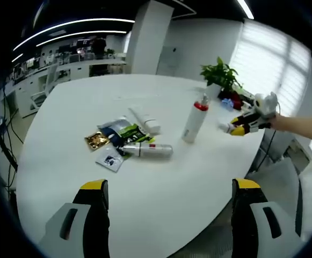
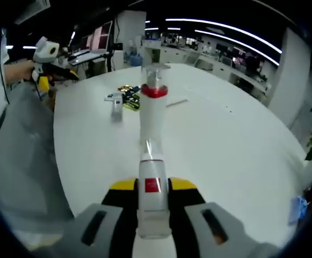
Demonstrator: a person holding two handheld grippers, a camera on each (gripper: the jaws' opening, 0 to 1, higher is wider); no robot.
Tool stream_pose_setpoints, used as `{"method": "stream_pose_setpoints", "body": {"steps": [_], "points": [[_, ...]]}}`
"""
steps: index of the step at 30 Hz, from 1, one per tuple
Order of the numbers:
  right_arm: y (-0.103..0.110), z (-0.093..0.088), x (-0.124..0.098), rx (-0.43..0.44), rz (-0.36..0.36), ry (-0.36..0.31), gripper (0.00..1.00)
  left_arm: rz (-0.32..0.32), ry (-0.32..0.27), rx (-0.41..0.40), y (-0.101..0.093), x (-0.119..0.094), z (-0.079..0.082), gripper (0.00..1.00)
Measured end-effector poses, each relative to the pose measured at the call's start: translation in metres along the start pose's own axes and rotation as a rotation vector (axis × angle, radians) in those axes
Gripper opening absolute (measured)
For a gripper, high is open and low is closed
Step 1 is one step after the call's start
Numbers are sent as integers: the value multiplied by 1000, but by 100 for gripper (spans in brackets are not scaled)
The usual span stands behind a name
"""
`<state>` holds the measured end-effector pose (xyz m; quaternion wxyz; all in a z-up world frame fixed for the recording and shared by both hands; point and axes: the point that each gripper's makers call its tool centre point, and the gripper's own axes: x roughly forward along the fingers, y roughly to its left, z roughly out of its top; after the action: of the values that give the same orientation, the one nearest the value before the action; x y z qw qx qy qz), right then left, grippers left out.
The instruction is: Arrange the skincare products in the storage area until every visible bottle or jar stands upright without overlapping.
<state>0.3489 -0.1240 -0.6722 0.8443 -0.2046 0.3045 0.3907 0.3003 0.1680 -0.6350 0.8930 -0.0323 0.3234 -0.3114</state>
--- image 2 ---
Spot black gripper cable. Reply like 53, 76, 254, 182
0, 28, 11, 105

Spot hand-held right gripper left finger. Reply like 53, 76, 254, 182
64, 177, 140, 258

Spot blue crumpled cloth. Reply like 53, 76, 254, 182
288, 196, 310, 226

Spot silver skincare bottle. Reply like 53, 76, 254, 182
109, 92, 126, 124

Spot green black skincare packet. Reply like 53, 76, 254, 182
123, 85, 142, 112

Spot blue water jug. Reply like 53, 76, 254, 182
128, 52, 143, 67

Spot computer monitor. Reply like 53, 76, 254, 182
91, 21, 113, 52

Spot person's left hand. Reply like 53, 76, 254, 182
4, 62, 35, 81

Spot ceiling light strip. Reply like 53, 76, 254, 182
165, 18, 283, 54
194, 30, 280, 66

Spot tall red-collar skincare bottle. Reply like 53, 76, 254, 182
139, 63, 171, 143

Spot small white skincare bottle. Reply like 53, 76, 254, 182
135, 138, 172, 240

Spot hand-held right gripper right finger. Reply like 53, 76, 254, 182
168, 177, 256, 258

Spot white office desk row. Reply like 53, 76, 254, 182
144, 45, 269, 95

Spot clear skincare sachet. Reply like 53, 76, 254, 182
104, 92, 124, 102

